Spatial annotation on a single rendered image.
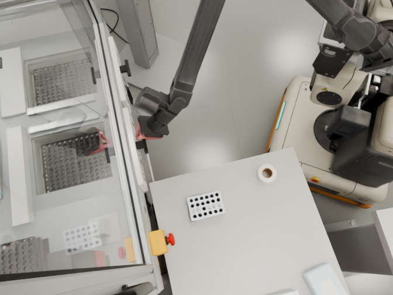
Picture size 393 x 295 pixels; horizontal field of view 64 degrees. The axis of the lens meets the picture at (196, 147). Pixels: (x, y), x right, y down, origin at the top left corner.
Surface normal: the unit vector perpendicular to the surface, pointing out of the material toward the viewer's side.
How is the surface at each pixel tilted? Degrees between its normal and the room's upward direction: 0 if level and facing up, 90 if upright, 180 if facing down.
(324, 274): 0
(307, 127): 0
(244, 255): 0
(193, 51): 60
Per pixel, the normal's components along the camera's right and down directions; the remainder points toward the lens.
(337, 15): -0.14, 0.59
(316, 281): 0.00, -0.33
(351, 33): 0.07, 0.66
